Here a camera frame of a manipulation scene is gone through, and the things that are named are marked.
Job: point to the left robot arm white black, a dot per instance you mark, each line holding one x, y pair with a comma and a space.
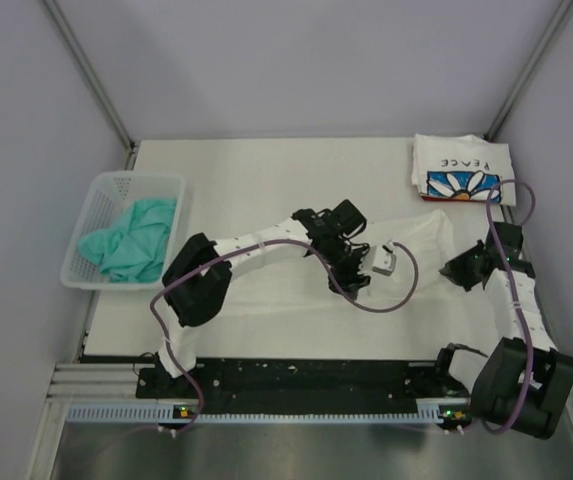
198, 279

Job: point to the right aluminium corner post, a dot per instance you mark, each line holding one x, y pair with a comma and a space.
544, 46

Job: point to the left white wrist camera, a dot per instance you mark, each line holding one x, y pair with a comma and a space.
383, 260

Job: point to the white floral print t-shirt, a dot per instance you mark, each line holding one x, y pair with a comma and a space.
302, 284

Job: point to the grey slotted cable duct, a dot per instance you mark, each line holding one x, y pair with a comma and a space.
427, 411

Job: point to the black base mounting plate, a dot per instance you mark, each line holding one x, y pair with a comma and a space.
319, 403

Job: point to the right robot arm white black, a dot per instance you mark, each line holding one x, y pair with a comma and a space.
525, 381

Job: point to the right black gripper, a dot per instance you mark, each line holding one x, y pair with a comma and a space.
453, 269

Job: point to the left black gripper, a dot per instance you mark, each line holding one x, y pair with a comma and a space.
350, 281

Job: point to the aluminium corner post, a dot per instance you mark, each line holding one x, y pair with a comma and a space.
87, 72
544, 46

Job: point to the white plastic laundry basket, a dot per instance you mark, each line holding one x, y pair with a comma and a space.
110, 194

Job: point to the aluminium front frame rail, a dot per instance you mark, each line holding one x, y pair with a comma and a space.
91, 382

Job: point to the teal t-shirt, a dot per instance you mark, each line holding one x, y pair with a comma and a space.
133, 248

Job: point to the folded white daisy t-shirt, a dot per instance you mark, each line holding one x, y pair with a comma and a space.
465, 168

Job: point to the left aluminium corner post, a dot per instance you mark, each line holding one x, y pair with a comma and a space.
87, 72

